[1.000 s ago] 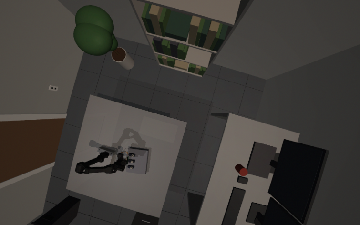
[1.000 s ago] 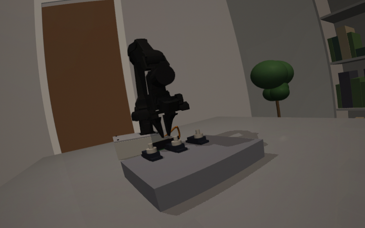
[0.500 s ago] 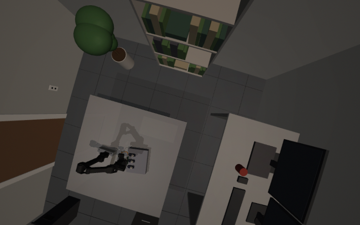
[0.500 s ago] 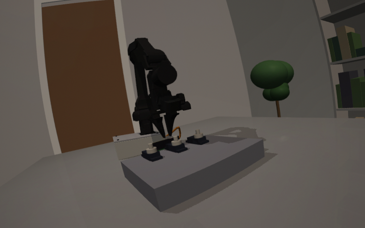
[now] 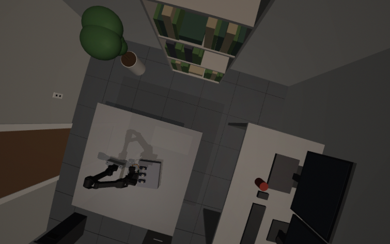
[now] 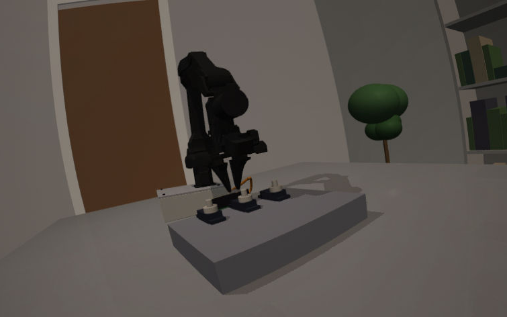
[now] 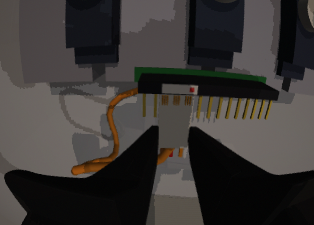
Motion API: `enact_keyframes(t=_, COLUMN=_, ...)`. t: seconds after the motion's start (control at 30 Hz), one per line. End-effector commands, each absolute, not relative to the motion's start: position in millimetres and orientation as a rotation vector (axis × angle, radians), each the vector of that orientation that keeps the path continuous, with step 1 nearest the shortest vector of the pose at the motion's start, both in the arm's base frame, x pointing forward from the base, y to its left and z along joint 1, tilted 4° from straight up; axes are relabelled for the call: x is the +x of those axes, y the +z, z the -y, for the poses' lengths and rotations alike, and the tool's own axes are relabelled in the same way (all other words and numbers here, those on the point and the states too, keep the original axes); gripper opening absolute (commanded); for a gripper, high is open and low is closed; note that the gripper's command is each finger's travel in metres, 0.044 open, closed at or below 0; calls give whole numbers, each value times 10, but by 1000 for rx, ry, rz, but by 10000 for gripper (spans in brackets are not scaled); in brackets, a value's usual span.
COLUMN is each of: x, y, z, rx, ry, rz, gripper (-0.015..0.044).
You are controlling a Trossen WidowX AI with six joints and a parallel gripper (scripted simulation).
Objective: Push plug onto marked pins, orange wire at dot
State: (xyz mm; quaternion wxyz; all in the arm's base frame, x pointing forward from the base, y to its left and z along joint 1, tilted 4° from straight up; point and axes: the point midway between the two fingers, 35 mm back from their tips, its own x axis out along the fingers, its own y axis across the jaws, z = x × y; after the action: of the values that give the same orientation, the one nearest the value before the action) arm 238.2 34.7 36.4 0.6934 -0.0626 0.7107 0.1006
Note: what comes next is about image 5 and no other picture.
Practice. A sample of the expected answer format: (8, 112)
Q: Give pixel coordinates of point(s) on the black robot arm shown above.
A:
(119, 183)

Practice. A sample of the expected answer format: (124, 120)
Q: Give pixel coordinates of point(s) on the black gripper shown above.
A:
(131, 171)

